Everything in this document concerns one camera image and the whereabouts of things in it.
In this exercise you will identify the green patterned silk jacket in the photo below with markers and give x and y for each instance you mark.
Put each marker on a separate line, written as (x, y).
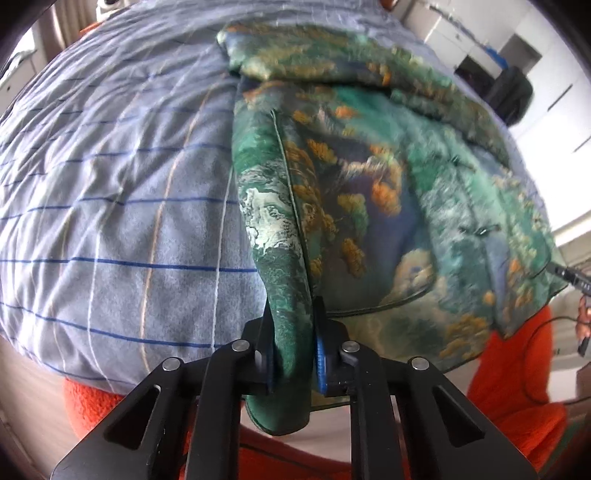
(369, 207)

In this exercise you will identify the person's orange fleece clothing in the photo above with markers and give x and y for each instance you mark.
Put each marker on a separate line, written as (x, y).
(508, 392)

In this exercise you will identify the wooden bed headboard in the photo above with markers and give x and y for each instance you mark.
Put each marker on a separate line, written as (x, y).
(387, 3)

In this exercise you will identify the white windowsill cabinet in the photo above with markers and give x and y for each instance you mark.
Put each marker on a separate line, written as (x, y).
(18, 74)

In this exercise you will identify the person's right hand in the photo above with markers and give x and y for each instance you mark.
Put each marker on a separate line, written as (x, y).
(585, 318)

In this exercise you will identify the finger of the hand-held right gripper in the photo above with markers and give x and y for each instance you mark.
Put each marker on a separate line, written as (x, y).
(575, 277)

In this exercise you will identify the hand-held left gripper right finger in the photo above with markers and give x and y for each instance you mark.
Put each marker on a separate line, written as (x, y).
(322, 364)

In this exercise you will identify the blue item on desk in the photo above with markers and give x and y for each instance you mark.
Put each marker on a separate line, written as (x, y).
(491, 54)

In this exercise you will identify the white wardrobe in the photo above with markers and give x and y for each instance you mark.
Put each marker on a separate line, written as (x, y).
(554, 69)

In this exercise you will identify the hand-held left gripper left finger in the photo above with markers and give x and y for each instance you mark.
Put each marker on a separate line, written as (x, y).
(256, 369)

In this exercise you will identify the white desk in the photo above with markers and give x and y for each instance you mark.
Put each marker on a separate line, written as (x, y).
(445, 37)

